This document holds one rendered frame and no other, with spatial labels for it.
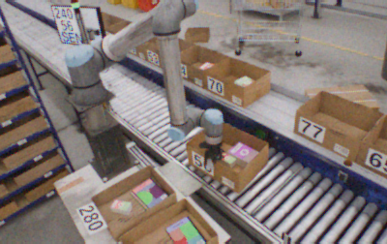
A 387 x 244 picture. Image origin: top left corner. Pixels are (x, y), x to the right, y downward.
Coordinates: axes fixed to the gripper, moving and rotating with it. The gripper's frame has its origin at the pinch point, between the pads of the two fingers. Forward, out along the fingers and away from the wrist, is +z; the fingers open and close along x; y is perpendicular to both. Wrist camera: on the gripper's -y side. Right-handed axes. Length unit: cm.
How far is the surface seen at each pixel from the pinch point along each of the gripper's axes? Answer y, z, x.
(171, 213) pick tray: 5.9, 8.0, -33.7
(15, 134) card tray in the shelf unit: -136, 12, -73
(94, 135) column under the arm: -48, -19, -44
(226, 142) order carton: -13.3, 4.7, 27.9
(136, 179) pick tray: -27.8, 8.0, -33.2
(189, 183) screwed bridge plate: -6.2, 10.1, -11.4
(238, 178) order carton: 19.7, -3.3, 1.4
